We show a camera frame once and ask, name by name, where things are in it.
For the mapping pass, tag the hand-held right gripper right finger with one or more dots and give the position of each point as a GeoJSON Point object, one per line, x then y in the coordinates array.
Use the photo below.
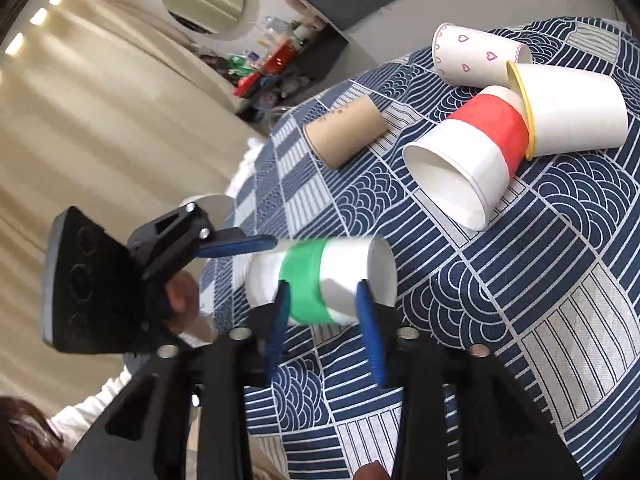
{"type": "Point", "coordinates": [372, 340]}

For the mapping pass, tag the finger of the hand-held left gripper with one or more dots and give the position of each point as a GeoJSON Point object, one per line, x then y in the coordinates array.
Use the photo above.
{"type": "Point", "coordinates": [235, 244]}

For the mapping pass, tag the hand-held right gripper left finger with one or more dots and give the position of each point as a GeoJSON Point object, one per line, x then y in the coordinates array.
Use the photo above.
{"type": "Point", "coordinates": [276, 327]}

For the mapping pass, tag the green banded white paper cup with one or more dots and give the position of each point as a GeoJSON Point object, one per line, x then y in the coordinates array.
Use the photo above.
{"type": "Point", "coordinates": [345, 270]}

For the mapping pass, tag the person's left forearm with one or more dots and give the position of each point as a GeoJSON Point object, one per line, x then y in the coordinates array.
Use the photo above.
{"type": "Point", "coordinates": [90, 405]}

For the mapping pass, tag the brown paper cup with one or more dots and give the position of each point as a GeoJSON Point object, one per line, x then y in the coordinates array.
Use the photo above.
{"type": "Point", "coordinates": [345, 127]}

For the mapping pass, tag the red banded white paper cup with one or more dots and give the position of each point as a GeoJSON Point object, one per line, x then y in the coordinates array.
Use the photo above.
{"type": "Point", "coordinates": [480, 155]}

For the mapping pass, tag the heart print white paper cup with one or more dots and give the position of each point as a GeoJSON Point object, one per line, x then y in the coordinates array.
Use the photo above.
{"type": "Point", "coordinates": [475, 55]}

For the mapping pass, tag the yellow rimmed white paper cup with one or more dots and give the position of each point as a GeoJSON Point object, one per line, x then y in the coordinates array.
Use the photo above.
{"type": "Point", "coordinates": [575, 110]}

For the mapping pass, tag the person's left hand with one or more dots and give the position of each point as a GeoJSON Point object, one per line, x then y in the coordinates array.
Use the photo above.
{"type": "Point", "coordinates": [182, 300]}

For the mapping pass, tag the white fluffy cloth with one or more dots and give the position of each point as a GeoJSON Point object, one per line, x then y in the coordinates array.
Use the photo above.
{"type": "Point", "coordinates": [247, 170]}

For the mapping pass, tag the person's hair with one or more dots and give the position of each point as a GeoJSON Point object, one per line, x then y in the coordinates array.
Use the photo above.
{"type": "Point", "coordinates": [25, 440]}

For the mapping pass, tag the beige curtain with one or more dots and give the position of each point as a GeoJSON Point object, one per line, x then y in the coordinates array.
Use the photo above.
{"type": "Point", "coordinates": [110, 130]}

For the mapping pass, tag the blue patterned tablecloth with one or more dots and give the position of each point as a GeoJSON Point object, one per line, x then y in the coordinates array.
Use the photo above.
{"type": "Point", "coordinates": [525, 270]}

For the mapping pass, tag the cluttered dark shelf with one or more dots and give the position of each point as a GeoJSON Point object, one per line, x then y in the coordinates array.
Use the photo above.
{"type": "Point", "coordinates": [280, 65]}

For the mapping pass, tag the row of ceiling lights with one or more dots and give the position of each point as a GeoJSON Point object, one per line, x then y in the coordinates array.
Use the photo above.
{"type": "Point", "coordinates": [35, 20]}

